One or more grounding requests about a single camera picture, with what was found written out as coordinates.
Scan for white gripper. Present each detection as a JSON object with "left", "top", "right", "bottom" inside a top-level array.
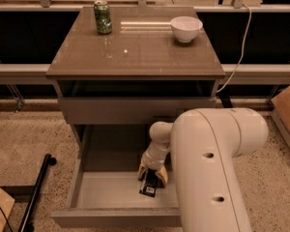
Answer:
[{"left": 137, "top": 151, "right": 168, "bottom": 188}]

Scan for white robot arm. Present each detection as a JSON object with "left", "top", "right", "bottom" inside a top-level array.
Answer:
[{"left": 138, "top": 108, "right": 269, "bottom": 232}]

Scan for open grey middle drawer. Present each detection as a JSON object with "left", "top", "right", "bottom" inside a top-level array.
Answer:
[{"left": 52, "top": 125, "right": 181, "bottom": 228}]

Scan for grey drawer cabinet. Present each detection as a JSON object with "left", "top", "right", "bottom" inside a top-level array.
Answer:
[{"left": 45, "top": 5, "right": 226, "bottom": 172}]

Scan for grey top drawer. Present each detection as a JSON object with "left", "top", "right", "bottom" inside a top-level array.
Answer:
[{"left": 58, "top": 79, "right": 216, "bottom": 125}]

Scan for black metal stand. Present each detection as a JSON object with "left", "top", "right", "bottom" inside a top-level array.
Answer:
[{"left": 1, "top": 154, "right": 57, "bottom": 232}]

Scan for white ceramic bowl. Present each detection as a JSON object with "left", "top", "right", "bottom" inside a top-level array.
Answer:
[{"left": 170, "top": 16, "right": 203, "bottom": 43}]

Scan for cardboard box right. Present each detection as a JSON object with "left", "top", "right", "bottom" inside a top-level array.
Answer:
[{"left": 271, "top": 86, "right": 290, "bottom": 149}]

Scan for green soda can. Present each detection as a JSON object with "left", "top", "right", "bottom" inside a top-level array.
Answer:
[{"left": 94, "top": 0, "right": 112, "bottom": 35}]

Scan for white cable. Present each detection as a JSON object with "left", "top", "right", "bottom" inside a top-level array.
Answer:
[{"left": 216, "top": 4, "right": 253, "bottom": 94}]

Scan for grey metal rail frame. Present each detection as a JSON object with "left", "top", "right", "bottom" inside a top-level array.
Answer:
[{"left": 0, "top": 0, "right": 290, "bottom": 85}]

